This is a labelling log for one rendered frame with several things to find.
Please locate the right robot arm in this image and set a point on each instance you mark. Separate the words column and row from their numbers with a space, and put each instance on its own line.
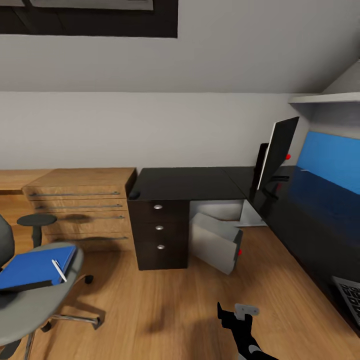
column 240, row 323

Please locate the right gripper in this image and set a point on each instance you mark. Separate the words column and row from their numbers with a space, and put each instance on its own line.
column 230, row 321

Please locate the folder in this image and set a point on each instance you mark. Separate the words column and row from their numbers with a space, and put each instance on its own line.
column 27, row 271

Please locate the swivel chair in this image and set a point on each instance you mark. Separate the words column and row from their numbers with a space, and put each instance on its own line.
column 23, row 312

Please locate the pen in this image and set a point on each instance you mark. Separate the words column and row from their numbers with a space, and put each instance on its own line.
column 56, row 265

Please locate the monitor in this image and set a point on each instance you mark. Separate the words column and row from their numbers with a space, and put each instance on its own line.
column 272, row 155

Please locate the keyboard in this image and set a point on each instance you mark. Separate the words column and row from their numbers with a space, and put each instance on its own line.
column 350, row 291

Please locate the mouse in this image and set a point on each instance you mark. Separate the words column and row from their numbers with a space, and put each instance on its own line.
column 134, row 194

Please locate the desktop computer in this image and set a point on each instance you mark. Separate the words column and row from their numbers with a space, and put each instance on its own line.
column 215, row 242

